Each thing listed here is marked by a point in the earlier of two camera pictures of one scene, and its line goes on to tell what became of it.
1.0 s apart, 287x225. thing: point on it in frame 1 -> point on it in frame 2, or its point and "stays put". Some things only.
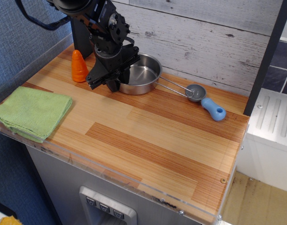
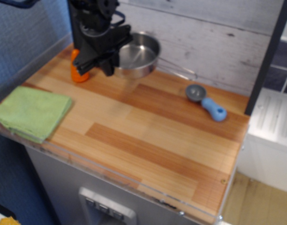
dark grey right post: (268, 55) stays put
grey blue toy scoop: (196, 93) stays put
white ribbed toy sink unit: (267, 152) stays put
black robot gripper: (112, 59) -> (96, 41)
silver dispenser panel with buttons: (101, 210) stays put
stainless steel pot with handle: (145, 71) -> (139, 58)
